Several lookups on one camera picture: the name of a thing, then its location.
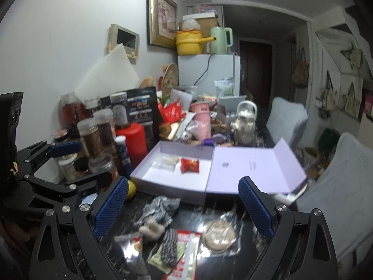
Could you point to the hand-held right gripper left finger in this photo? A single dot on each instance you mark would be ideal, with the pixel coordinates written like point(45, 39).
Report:
point(112, 207)

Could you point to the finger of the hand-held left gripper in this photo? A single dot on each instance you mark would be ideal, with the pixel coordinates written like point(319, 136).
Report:
point(64, 148)
point(87, 184)

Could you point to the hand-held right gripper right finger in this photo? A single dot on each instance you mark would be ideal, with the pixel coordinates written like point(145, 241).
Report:
point(255, 207)

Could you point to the small clear orange packet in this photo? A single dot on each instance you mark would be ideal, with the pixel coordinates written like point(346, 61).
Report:
point(131, 240)

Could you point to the lavender cardboard box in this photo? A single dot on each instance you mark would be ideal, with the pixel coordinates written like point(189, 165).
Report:
point(239, 169)

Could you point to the grey striped cloth doll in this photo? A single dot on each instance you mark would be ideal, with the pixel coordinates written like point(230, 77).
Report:
point(160, 207)

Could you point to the green packet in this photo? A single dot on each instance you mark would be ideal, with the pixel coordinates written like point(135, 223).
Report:
point(154, 258)

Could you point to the striped sock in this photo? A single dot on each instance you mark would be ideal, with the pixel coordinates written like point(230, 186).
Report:
point(169, 246)

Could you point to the long red white snack packet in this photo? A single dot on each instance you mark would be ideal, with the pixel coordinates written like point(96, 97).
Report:
point(185, 262)

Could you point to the yellow lemon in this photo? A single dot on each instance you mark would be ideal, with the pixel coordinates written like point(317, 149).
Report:
point(132, 188)

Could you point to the cluster of spice jars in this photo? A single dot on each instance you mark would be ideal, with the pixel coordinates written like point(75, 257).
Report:
point(90, 137)

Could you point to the blue tube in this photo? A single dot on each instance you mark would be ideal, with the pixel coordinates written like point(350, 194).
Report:
point(123, 154)

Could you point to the red canister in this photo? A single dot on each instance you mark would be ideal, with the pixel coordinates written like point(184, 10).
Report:
point(135, 143)

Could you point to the clear plastic packet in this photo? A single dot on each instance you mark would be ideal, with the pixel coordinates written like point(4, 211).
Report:
point(167, 162)

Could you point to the small red snack packet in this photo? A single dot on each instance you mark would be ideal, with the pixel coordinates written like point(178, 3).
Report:
point(190, 165)

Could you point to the purple pouch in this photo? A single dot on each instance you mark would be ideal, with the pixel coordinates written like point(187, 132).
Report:
point(217, 138)

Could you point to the grey covered chair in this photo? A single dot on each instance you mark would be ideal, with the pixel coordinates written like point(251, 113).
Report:
point(338, 195)
point(287, 119)

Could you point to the white foam board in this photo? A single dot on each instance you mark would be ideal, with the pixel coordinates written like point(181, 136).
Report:
point(107, 73)

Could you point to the black menu box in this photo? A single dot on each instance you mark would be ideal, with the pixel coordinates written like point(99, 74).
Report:
point(142, 105)

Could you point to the pink cup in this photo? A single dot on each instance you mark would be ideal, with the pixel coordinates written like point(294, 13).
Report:
point(202, 119)

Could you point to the grey box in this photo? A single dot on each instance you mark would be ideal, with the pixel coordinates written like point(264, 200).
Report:
point(228, 103)

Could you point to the red plastic bag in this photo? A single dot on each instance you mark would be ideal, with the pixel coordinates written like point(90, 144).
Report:
point(172, 112)

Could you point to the green tea bag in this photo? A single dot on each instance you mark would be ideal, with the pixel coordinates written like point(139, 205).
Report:
point(224, 87)

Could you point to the white paper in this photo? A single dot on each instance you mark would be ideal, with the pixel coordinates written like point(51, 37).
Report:
point(180, 97)

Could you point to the woven plate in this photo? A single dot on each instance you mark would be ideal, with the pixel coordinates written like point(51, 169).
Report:
point(170, 78)

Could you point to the beige tote bag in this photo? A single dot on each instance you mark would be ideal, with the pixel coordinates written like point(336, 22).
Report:
point(351, 100)
point(327, 97)

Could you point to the dark door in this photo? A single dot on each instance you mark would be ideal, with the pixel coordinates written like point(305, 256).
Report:
point(256, 73)

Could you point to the white fridge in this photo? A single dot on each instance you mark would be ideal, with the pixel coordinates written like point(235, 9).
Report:
point(221, 70)

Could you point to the brown hanging bag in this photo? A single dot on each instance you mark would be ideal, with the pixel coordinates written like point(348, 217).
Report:
point(300, 70)

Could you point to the yellow pot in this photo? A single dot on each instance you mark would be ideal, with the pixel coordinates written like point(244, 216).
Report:
point(188, 42)

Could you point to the framed picture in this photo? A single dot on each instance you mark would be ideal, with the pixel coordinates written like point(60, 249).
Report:
point(161, 17)

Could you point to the green kettle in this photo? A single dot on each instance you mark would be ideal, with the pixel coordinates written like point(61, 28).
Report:
point(220, 39)

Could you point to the clear plastic bag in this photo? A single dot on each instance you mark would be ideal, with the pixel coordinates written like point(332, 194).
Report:
point(189, 23)

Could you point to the wall intercom panel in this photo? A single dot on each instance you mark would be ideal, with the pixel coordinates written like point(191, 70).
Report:
point(123, 39)

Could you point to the butterfly wall decoration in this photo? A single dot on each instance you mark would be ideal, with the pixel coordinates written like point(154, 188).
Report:
point(352, 54)

